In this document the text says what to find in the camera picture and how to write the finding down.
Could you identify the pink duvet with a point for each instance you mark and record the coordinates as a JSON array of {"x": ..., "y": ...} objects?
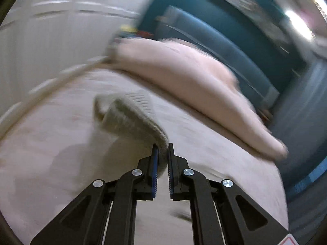
[{"x": 191, "y": 76}]

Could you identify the white panelled wardrobe doors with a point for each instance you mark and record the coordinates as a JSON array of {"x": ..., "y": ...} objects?
[{"x": 51, "y": 43}]

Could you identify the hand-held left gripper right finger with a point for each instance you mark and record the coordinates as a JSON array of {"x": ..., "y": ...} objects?
[{"x": 170, "y": 176}]

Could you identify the floral patterned bed cover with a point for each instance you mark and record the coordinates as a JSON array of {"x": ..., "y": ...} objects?
[{"x": 51, "y": 158}]

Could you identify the framed wall picture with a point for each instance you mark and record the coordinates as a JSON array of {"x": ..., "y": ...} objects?
[{"x": 245, "y": 5}]

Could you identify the grey curtain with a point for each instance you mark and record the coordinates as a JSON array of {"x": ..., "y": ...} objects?
[{"x": 299, "y": 122}]

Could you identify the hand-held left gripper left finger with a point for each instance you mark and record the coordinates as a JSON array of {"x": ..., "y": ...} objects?
[{"x": 154, "y": 173}]

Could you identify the bright lamp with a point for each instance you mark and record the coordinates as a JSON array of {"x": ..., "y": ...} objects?
[{"x": 297, "y": 23}]

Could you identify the teal upholstered headboard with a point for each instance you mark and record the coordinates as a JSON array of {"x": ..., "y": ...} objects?
[{"x": 217, "y": 46}]

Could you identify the beige knitted towel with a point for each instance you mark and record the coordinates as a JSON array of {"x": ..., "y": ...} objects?
[{"x": 127, "y": 122}]

